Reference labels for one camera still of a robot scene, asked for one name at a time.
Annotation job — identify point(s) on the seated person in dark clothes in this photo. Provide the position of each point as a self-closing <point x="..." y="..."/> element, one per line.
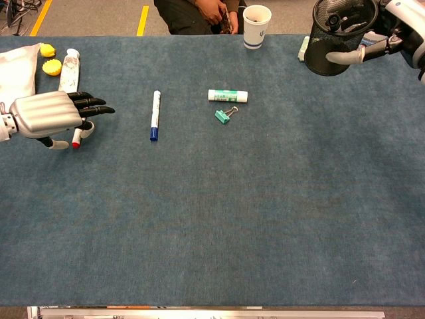
<point x="186" y="16"/>

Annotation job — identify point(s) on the yellow lemon shaped toy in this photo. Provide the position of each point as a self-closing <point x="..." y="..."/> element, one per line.
<point x="47" y="50"/>

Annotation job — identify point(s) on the black mesh pen holder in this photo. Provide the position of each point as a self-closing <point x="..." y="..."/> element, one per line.
<point x="322" y="66"/>

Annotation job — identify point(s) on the patterned phone in case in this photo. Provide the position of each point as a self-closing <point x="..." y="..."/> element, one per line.
<point x="227" y="21"/>

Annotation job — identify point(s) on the teal binder clip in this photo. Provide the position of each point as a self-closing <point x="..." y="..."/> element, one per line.
<point x="221" y="117"/>

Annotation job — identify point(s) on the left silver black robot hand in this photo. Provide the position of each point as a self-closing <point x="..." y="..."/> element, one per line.
<point x="43" y="113"/>

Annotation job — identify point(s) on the aluminium profile rail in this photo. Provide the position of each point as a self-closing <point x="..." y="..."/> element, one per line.
<point x="199" y="314"/>

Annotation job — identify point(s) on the black capped whiteboard marker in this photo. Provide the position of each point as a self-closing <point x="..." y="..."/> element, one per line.
<point x="333" y="20"/>

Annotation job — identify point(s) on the yellow ridged round cap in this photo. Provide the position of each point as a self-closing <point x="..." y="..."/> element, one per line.
<point x="52" y="67"/>

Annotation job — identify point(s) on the floral white cream tube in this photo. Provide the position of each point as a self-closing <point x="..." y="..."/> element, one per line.
<point x="70" y="69"/>

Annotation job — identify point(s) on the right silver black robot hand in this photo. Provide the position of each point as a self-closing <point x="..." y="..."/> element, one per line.
<point x="408" y="20"/>

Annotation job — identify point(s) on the white plastic bag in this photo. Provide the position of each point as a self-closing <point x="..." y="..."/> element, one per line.
<point x="15" y="73"/>

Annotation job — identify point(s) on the green white glue stick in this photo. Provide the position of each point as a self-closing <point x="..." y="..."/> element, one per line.
<point x="227" y="96"/>

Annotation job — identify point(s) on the white paper cup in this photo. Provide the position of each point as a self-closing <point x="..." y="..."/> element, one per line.
<point x="255" y="30"/>

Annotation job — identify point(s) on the red capped whiteboard marker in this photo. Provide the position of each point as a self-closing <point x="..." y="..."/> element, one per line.
<point x="76" y="139"/>

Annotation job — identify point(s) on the blue felt table mat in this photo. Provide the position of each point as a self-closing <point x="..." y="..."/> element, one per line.
<point x="212" y="199"/>

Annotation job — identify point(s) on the blue capped whiteboard marker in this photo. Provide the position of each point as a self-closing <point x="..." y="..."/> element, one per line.
<point x="155" y="113"/>

